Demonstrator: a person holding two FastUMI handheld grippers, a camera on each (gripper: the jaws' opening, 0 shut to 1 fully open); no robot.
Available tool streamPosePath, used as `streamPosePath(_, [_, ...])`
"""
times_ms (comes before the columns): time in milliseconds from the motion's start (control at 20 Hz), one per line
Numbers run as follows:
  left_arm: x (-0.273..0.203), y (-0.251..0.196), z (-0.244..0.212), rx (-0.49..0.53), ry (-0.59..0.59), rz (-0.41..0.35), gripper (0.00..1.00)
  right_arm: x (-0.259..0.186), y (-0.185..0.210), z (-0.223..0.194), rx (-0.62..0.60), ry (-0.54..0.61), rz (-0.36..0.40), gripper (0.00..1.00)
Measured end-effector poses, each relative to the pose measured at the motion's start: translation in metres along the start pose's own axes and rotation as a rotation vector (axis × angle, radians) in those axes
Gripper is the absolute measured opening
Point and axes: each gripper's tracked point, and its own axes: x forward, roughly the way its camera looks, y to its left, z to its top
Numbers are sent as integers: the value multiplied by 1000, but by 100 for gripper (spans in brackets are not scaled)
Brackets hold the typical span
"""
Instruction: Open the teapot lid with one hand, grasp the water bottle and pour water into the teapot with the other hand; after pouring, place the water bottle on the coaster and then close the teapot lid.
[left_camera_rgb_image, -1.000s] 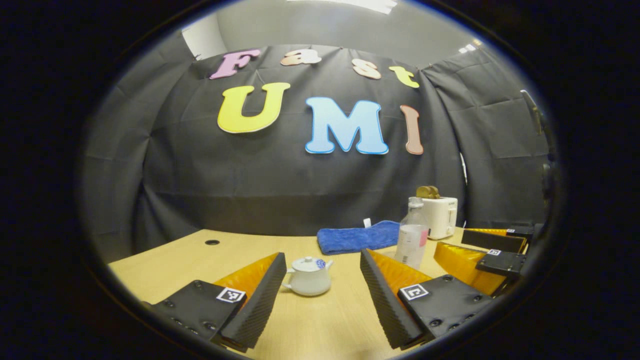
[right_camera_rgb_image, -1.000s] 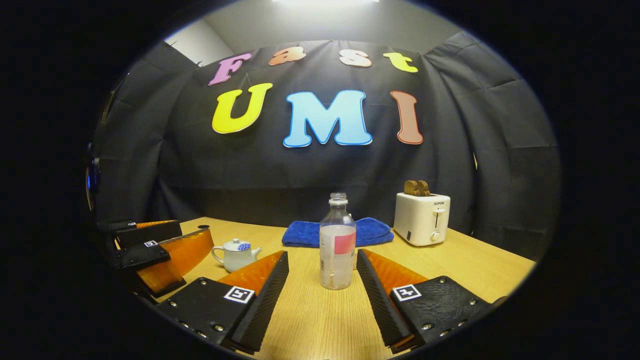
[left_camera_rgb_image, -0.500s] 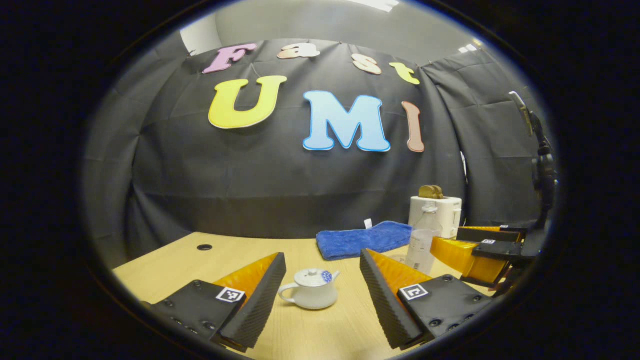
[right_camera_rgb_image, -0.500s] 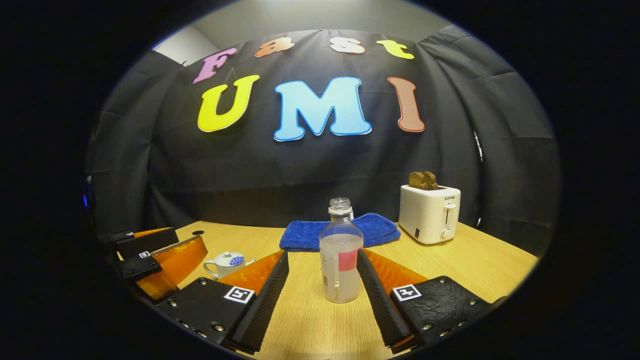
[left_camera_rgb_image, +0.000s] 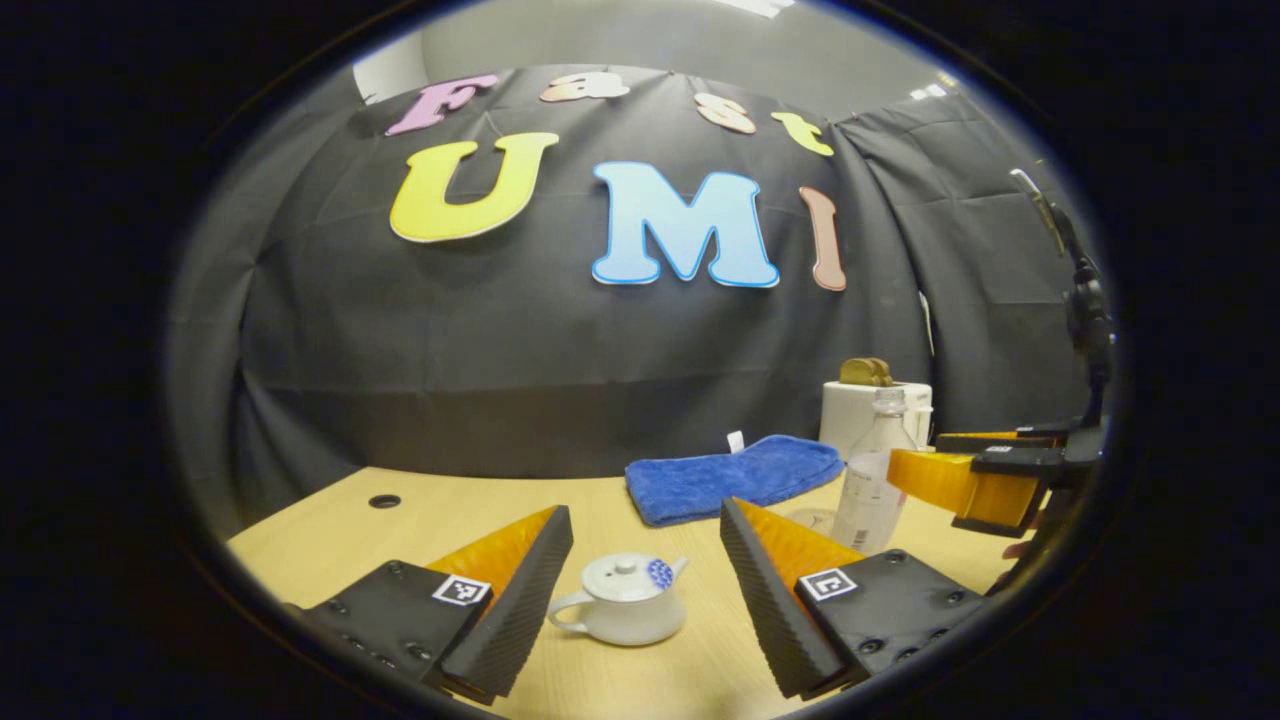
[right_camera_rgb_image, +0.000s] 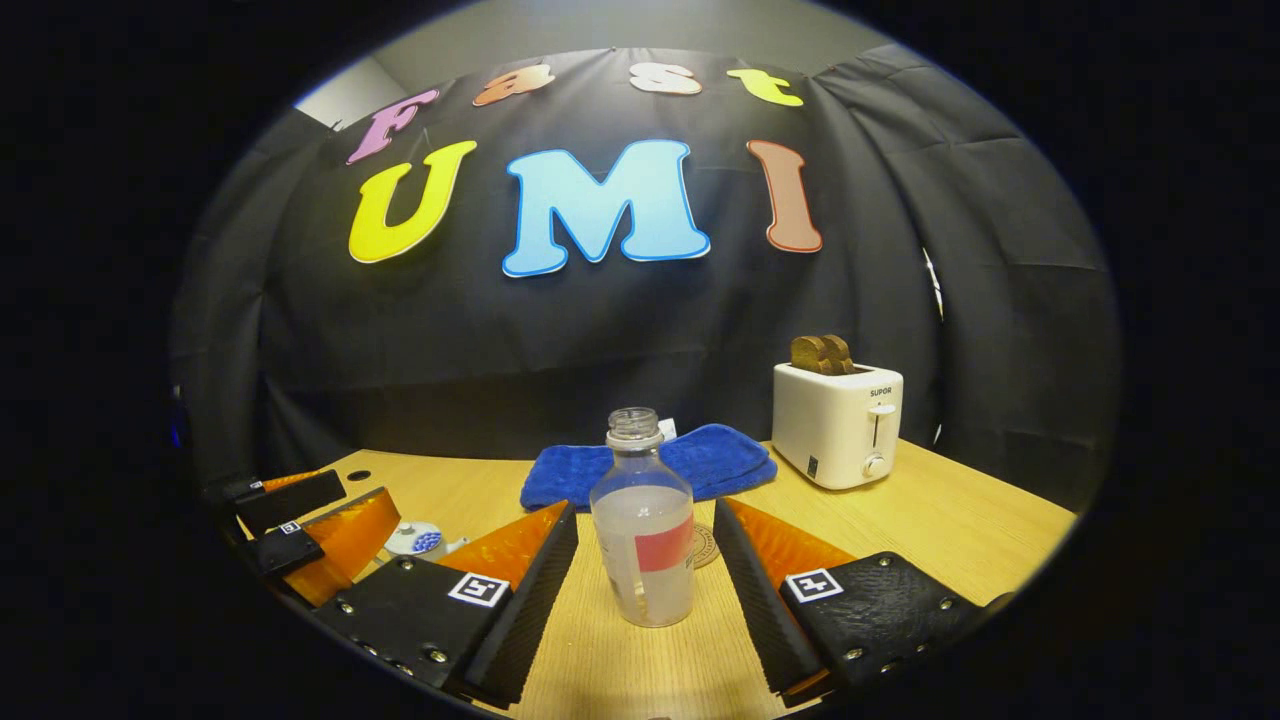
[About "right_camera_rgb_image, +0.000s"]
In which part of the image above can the clear plastic water bottle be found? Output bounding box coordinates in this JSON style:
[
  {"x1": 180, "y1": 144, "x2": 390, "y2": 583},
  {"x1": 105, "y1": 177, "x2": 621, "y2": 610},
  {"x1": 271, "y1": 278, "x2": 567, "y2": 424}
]
[{"x1": 590, "y1": 407, "x2": 696, "y2": 629}]

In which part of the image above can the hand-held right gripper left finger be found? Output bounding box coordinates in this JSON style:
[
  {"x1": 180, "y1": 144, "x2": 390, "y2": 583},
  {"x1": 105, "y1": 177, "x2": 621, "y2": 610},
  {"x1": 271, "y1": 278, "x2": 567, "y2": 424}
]
[{"x1": 315, "y1": 500, "x2": 581, "y2": 709}]

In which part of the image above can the white toaster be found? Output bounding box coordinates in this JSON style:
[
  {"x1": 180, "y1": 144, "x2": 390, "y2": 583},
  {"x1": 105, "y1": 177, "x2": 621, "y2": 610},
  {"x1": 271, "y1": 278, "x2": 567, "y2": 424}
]
[{"x1": 771, "y1": 362, "x2": 905, "y2": 491}]

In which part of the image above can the blue towel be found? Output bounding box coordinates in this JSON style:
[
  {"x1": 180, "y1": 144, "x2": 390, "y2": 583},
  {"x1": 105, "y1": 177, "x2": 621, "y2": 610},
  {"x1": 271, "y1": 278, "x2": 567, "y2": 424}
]
[{"x1": 520, "y1": 418, "x2": 779, "y2": 511}]

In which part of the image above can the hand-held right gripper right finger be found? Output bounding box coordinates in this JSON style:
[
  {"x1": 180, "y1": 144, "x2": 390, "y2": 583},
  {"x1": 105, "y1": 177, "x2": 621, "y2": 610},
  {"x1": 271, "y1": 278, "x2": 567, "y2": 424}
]
[{"x1": 712, "y1": 497, "x2": 1016, "y2": 706}]

